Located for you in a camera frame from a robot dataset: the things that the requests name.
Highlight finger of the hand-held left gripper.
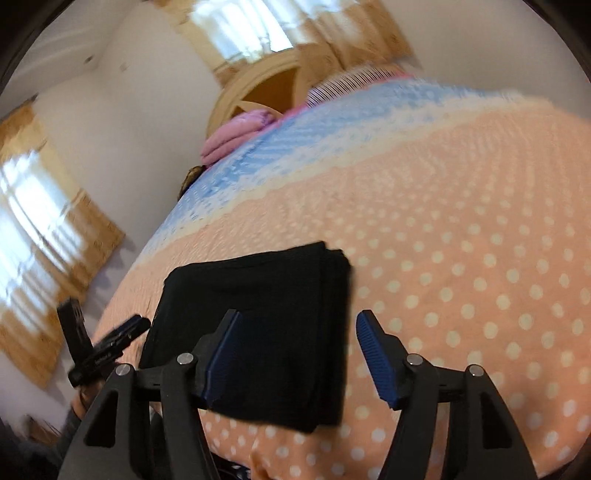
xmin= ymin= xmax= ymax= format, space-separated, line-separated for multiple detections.
xmin=57 ymin=298 xmax=93 ymax=360
xmin=107 ymin=315 xmax=152 ymax=352

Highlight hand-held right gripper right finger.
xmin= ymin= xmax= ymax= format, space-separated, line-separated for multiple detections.
xmin=355 ymin=309 xmax=539 ymax=480

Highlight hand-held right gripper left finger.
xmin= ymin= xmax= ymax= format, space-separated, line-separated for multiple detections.
xmin=58 ymin=308 xmax=245 ymax=480

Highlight black pants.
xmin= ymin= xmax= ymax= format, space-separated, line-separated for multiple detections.
xmin=139 ymin=241 xmax=354 ymax=433

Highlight person's grey sleeved forearm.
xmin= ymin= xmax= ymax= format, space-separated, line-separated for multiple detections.
xmin=54 ymin=406 xmax=86 ymax=457

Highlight person's left hand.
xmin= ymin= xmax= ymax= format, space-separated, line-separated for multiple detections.
xmin=71 ymin=386 xmax=100 ymax=421

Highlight brown wooden furniture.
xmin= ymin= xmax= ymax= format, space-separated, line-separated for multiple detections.
xmin=24 ymin=414 xmax=62 ymax=445

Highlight beige patterned window curtain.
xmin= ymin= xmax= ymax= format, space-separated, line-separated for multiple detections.
xmin=0 ymin=99 xmax=126 ymax=389
xmin=152 ymin=0 xmax=414 ymax=86

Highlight brown fuzzy object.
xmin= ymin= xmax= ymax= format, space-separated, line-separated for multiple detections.
xmin=178 ymin=165 xmax=206 ymax=202

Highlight orange and blue dotted blanket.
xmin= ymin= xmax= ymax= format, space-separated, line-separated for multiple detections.
xmin=90 ymin=76 xmax=591 ymax=480

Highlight pink folded quilt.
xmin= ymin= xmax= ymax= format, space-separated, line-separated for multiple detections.
xmin=201 ymin=108 xmax=283 ymax=167

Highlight cream wooden headboard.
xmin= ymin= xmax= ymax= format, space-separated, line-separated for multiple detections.
xmin=207 ymin=48 xmax=324 ymax=139

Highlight striped pillow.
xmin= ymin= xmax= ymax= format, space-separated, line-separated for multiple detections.
xmin=306 ymin=65 xmax=403 ymax=108

